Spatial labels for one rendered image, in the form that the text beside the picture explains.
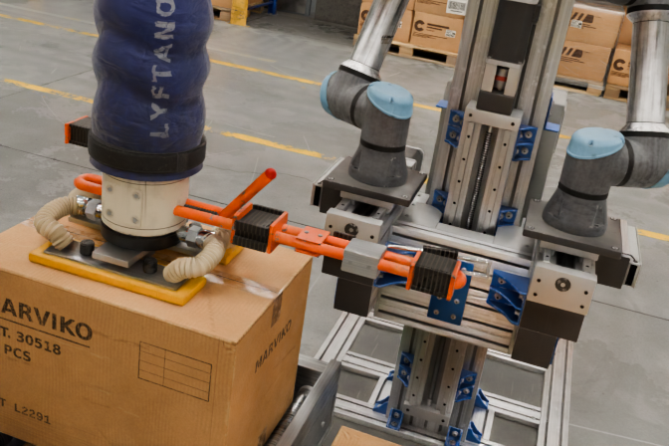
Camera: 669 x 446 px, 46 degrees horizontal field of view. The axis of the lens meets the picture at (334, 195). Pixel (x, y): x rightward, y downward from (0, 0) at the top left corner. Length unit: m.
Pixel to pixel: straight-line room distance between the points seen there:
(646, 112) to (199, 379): 1.17
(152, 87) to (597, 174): 1.01
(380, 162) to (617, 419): 1.67
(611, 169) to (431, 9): 6.86
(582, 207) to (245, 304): 0.82
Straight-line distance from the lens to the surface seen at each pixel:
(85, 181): 1.67
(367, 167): 1.93
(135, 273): 1.56
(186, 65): 1.46
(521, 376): 2.88
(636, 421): 3.27
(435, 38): 8.67
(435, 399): 2.36
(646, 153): 1.94
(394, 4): 2.02
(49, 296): 1.60
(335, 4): 10.11
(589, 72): 8.51
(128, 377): 1.58
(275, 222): 1.49
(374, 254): 1.45
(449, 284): 1.43
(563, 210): 1.90
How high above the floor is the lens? 1.73
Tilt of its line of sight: 22 degrees down
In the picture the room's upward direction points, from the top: 8 degrees clockwise
